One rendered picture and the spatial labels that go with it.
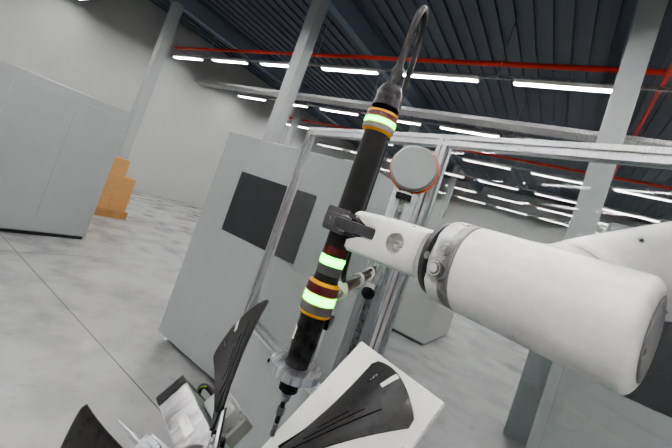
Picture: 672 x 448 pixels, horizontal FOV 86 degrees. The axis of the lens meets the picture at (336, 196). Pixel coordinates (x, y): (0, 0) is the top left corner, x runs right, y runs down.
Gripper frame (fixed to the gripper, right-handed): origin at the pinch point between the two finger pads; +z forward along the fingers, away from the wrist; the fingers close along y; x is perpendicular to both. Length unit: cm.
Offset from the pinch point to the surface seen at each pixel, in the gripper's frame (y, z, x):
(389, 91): -1.5, -0.8, 18.1
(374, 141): -1.2, -1.0, 11.3
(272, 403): 70, 83, -87
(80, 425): -12, 39, -54
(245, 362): 71, 113, -85
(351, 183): -1.8, -0.1, 5.1
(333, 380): 36, 24, -39
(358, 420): 11.4, -3.6, -26.4
